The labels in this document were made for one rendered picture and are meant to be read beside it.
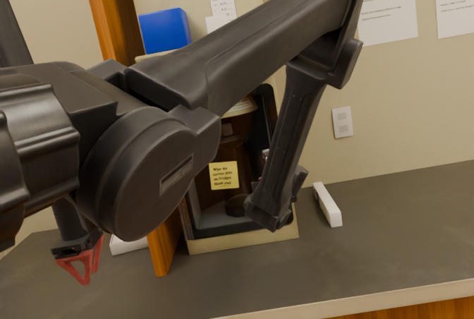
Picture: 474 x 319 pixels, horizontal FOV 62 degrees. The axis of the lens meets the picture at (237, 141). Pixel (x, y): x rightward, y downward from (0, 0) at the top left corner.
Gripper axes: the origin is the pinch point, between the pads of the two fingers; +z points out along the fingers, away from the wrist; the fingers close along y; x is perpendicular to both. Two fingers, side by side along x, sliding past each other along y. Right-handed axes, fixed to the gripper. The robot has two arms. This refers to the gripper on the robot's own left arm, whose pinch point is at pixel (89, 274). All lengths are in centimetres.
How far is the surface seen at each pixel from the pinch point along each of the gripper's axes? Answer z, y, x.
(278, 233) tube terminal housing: 14, 32, -40
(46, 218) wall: 13, 75, 49
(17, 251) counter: 16, 56, 52
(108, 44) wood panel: -45, 24, -8
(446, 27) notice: -32, 75, -113
